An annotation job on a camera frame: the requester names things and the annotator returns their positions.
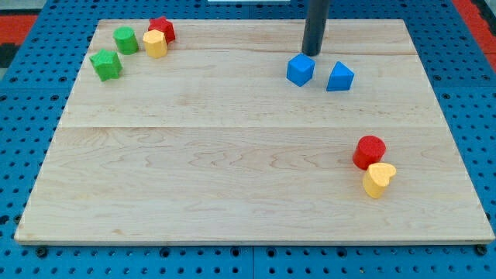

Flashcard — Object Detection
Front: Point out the yellow hexagon block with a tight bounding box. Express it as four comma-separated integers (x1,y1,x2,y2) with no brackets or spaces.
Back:
143,29,167,58

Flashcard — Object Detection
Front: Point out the blue triangle block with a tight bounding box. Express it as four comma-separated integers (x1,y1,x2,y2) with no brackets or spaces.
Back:
326,61,355,91

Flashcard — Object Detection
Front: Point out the light wooden board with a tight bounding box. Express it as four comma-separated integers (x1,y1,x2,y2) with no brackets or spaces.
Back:
15,19,494,246

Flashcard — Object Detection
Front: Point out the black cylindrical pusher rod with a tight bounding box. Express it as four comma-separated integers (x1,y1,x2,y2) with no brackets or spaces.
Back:
301,0,331,57

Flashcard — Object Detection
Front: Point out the red star block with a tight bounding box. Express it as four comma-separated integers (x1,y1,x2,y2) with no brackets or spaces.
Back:
148,16,176,43

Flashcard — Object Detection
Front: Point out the yellow heart block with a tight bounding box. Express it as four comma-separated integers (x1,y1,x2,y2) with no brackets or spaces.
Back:
362,163,397,199

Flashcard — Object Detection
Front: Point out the green cylinder block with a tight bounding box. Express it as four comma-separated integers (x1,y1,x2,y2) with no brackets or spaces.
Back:
112,26,139,55

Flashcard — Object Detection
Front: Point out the blue cube block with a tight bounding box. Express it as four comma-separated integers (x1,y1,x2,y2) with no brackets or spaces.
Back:
286,53,315,87

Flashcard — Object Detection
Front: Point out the red cylinder block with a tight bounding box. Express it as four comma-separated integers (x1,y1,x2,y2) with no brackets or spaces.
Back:
352,135,387,170

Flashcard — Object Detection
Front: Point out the green star block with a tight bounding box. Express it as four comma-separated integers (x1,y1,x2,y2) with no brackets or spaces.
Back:
90,49,122,81

